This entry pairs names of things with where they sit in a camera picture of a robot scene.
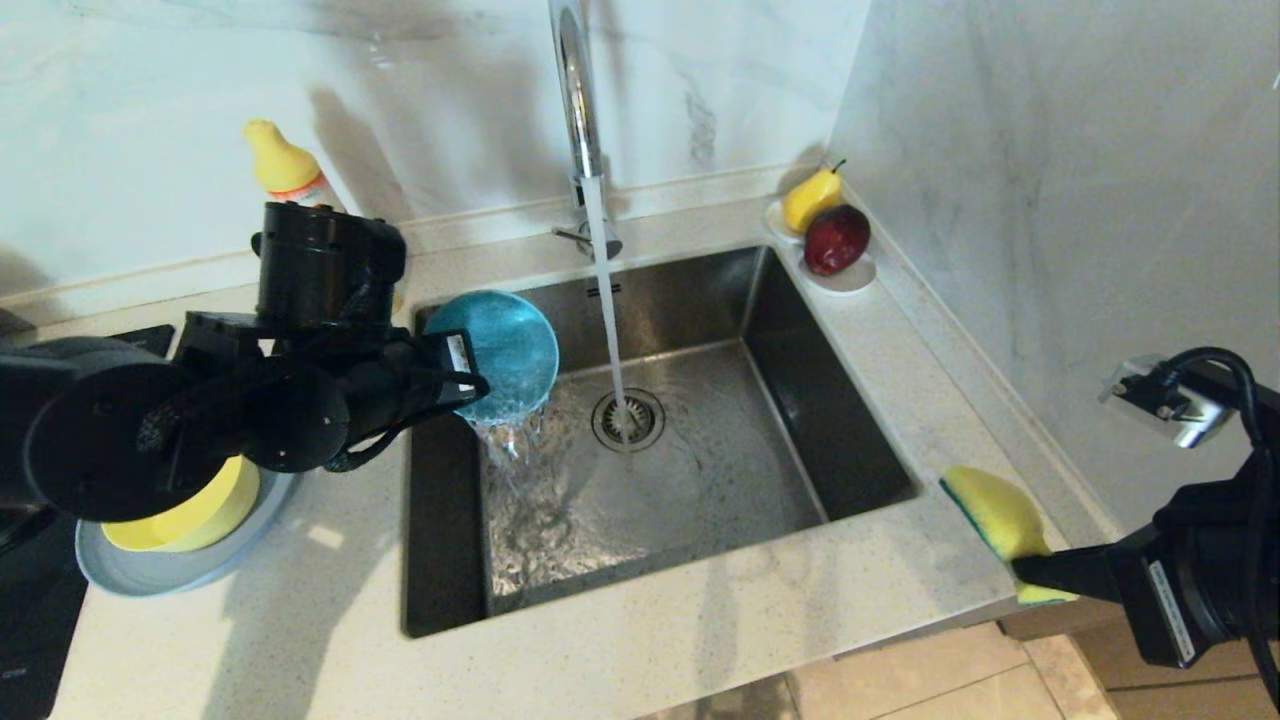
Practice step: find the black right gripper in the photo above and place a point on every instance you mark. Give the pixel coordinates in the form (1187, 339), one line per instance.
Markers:
(1190, 590)

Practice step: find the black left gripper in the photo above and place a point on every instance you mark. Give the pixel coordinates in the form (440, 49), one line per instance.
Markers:
(400, 380)

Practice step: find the teal bowl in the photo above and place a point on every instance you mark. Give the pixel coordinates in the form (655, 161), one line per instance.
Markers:
(510, 350)

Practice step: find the yellow sponge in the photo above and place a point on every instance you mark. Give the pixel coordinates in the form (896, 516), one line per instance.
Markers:
(990, 515)

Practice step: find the orange dish soap bottle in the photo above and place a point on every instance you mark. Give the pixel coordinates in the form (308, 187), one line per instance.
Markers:
(280, 160)

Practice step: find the chrome faucet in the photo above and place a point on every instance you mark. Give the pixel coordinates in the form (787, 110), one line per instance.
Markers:
(578, 100)

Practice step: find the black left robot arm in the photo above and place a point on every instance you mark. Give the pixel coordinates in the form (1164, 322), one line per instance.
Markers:
(150, 430)

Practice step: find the metal sink drain strainer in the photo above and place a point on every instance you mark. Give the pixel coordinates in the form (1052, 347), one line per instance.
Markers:
(648, 420)

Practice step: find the stainless steel sink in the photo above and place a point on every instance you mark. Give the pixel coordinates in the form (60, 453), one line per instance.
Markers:
(760, 460)

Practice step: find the light wooden cabinet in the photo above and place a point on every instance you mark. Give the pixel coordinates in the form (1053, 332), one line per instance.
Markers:
(1150, 697)

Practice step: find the running water stream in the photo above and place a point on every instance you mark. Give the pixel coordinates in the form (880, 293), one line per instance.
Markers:
(608, 320)

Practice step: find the yellow-green bowl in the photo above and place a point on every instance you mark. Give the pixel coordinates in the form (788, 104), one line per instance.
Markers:
(200, 515)

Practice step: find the gray plate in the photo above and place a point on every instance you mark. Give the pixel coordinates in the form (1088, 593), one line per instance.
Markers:
(200, 570)

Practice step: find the small white fruit dish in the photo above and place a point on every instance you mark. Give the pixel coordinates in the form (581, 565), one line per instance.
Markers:
(850, 282)

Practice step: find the yellow pear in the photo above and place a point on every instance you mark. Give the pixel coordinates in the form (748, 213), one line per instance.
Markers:
(808, 198)

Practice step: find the dark red apple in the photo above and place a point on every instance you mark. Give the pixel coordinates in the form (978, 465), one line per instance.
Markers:
(836, 240)

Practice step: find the black induction cooktop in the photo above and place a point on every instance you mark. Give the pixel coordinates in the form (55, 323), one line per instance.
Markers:
(30, 640)

